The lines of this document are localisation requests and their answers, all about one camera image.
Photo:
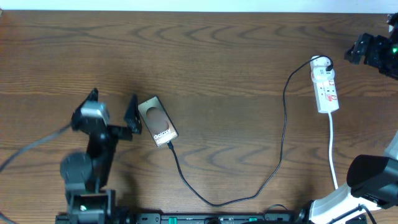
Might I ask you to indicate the white power strip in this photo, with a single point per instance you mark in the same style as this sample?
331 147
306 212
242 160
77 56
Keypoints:
325 90

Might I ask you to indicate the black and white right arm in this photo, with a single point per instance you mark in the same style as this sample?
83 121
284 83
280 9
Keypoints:
371 182

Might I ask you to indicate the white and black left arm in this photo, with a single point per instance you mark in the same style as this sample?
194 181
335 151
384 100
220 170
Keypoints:
86 173

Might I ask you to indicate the white USB charger adapter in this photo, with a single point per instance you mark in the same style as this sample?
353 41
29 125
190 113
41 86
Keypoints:
319 66

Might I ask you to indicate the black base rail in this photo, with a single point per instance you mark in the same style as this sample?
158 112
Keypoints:
155 218

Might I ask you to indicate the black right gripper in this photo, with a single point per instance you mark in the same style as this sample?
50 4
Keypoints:
378 42

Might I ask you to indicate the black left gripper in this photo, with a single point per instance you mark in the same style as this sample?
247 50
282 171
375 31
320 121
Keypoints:
134 121

